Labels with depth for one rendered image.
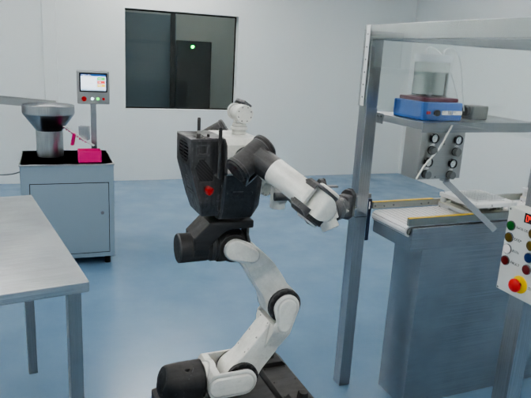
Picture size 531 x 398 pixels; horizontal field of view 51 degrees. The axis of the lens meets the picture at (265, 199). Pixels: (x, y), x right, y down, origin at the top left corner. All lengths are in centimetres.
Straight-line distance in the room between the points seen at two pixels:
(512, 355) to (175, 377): 122
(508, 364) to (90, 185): 305
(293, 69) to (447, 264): 509
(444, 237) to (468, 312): 48
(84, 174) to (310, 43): 416
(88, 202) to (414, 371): 252
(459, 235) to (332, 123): 528
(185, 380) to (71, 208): 217
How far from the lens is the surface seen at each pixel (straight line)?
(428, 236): 248
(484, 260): 281
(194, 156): 196
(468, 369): 304
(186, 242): 209
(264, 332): 235
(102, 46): 680
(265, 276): 225
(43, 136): 434
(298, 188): 177
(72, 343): 187
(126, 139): 691
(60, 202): 419
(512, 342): 196
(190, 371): 233
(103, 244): 430
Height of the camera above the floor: 157
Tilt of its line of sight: 14 degrees down
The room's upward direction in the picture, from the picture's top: 3 degrees clockwise
